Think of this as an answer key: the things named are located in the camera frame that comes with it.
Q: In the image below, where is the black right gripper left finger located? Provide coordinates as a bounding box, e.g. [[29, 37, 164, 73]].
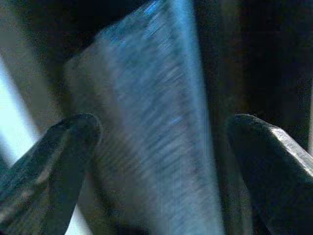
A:
[[0, 113, 102, 235]]

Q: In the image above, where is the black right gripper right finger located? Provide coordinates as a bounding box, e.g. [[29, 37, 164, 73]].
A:
[[227, 113, 313, 235]]

